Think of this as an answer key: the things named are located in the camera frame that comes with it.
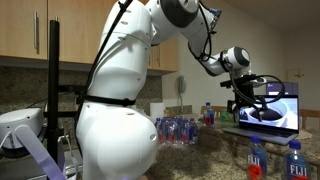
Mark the green tissue box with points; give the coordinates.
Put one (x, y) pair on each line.
(226, 116)

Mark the white room door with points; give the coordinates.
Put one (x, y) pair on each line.
(293, 78)

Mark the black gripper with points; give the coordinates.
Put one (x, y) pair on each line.
(245, 95)

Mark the grey open laptop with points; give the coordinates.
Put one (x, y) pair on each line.
(286, 113)

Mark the plastic-wrapped pack of water bottles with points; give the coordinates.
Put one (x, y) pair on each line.
(176, 131)

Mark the black camera stand pole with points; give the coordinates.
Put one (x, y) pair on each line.
(53, 66)

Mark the wooden chair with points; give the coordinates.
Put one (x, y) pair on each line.
(311, 113)
(220, 108)

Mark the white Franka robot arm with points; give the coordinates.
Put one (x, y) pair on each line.
(116, 66)

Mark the flat monitor with purple screen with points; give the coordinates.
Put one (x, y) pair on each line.
(283, 88)

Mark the white paper towel roll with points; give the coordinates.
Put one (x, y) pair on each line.
(156, 110)

